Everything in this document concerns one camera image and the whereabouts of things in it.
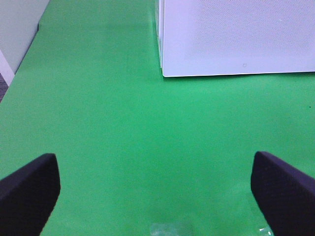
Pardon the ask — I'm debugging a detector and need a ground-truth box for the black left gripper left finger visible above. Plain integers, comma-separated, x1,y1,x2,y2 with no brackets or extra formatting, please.
0,153,61,236

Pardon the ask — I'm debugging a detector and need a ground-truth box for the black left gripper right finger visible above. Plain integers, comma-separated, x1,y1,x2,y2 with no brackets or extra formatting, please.
251,151,315,236

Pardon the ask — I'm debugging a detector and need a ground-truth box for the white microwave door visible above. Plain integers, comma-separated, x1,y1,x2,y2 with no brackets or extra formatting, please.
162,0,315,77

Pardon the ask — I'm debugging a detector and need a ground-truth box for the green table cover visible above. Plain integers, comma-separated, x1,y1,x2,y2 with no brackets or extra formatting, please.
0,0,315,236

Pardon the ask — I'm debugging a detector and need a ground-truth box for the white wall panel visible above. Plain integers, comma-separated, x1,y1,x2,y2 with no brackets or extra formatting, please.
0,0,50,86

